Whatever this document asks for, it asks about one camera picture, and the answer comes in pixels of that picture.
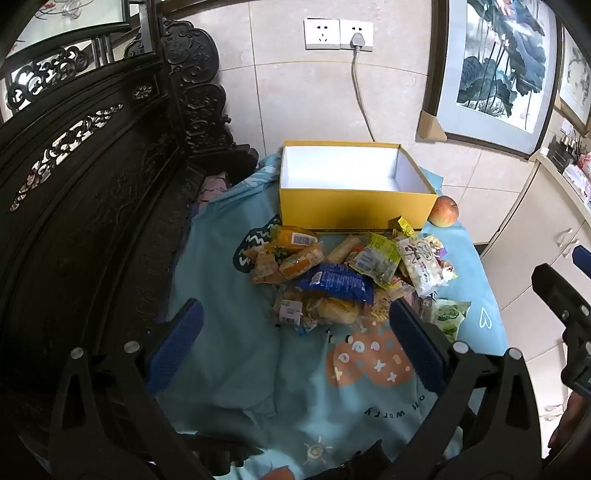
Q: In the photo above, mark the dark carved wooden furniture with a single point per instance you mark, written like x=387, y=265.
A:
x=92, y=207

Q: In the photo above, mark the white wall socket with plug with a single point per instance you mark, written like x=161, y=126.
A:
x=345, y=34

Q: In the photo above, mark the framed lotus painting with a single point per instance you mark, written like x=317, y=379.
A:
x=503, y=60

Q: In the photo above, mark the yellow cardboard box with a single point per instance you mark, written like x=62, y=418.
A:
x=351, y=210

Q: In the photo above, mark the white empty wall socket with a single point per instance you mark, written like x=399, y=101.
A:
x=322, y=33

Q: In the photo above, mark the framed bird painting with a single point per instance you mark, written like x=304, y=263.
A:
x=579, y=78

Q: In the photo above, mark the person's right hand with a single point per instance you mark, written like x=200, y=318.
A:
x=570, y=424

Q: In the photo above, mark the flower embroidery panel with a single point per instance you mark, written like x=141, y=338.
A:
x=78, y=16

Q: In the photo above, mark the black countertop item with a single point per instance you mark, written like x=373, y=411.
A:
x=561, y=154

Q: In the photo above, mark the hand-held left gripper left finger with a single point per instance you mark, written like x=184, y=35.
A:
x=175, y=341

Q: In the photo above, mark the blue printed blanket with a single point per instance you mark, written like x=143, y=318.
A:
x=240, y=350

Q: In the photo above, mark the cardboard corner protector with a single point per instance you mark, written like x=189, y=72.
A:
x=429, y=127

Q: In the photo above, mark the pile of snack packets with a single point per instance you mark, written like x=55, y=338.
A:
x=337, y=281

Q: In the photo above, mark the pink white package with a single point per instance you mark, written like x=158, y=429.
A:
x=581, y=180

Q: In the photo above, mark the beige cabinet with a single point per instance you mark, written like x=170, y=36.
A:
x=521, y=230

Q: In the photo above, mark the pink cloth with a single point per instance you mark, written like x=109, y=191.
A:
x=213, y=189

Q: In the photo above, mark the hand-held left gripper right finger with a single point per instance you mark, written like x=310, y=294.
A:
x=415, y=341

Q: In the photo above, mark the grey power plug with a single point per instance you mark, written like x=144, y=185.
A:
x=358, y=40

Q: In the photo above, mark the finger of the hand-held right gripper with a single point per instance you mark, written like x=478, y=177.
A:
x=582, y=256
x=556, y=290

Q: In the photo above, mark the red yellow apple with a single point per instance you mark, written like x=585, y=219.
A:
x=443, y=211

